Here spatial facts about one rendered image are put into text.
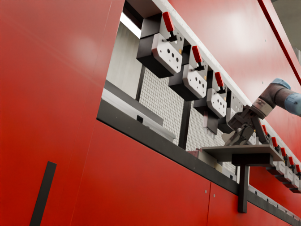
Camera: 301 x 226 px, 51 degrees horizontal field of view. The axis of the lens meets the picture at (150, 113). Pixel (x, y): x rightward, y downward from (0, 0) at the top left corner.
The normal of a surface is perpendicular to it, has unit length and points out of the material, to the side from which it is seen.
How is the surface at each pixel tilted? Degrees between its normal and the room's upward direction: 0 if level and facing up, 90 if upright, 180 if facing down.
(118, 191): 90
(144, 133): 90
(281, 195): 90
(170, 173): 90
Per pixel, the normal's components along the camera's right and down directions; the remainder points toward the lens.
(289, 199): -0.58, -0.40
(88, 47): 0.80, -0.10
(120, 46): 0.58, -0.22
